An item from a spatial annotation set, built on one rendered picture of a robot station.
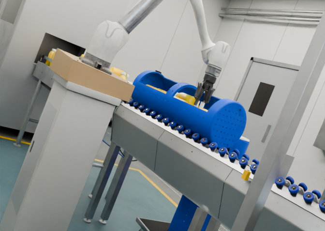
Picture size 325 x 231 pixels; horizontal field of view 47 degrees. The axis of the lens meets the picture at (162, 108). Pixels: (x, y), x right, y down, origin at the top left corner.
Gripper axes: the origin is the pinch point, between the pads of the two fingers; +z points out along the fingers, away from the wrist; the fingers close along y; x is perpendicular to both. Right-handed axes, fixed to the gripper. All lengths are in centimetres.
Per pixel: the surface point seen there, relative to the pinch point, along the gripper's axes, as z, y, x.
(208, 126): 7.4, -8.4, -22.1
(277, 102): -45, 352, 203
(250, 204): 26, -31, -81
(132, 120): 27, -8, 48
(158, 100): 6.2, -8.7, 27.9
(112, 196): 89, 10, 61
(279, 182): 16, -6, -73
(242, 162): 17, -6, -51
